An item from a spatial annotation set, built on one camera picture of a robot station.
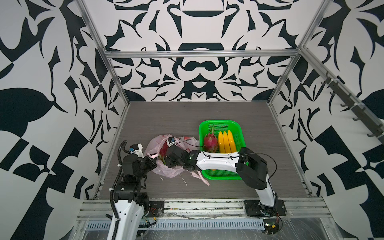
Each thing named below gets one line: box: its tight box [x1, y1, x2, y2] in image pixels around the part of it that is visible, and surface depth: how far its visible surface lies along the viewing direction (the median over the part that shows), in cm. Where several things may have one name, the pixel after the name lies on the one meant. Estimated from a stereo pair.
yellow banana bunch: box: [218, 130, 237, 154], surface depth 96 cm
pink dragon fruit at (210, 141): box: [203, 126, 218, 153], surface depth 91 cm
